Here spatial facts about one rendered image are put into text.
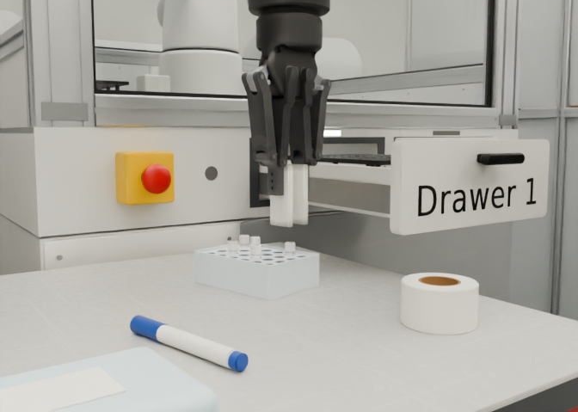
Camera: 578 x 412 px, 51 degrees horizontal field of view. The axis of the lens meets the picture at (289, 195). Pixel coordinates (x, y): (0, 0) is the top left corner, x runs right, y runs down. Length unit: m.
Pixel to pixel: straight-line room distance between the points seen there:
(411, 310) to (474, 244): 0.81
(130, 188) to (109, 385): 0.53
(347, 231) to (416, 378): 0.67
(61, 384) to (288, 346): 0.22
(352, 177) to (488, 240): 0.65
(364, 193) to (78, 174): 0.38
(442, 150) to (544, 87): 2.14
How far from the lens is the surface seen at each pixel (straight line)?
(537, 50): 2.93
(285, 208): 0.69
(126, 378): 0.36
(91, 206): 0.88
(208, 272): 0.72
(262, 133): 0.66
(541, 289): 2.94
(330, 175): 0.84
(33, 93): 0.86
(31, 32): 0.87
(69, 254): 0.88
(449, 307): 0.56
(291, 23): 0.68
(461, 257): 1.35
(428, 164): 0.74
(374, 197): 0.77
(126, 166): 0.85
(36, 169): 0.86
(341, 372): 0.47
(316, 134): 0.73
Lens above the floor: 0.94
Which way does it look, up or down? 6 degrees down
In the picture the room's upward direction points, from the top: straight up
